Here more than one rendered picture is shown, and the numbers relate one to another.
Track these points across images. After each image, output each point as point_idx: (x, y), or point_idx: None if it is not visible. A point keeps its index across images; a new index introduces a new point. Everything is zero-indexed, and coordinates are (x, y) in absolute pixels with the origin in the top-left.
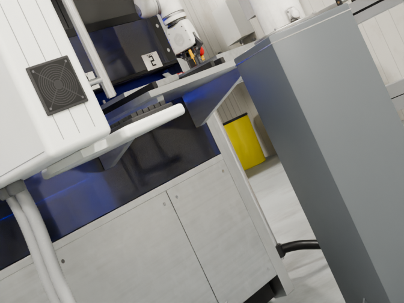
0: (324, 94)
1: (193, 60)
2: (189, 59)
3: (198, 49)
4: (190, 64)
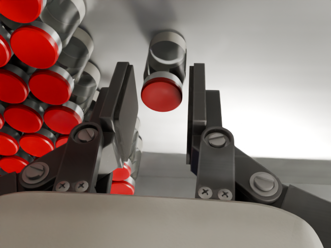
0: None
1: (121, 105)
2: (118, 155)
3: (247, 176)
4: (131, 136)
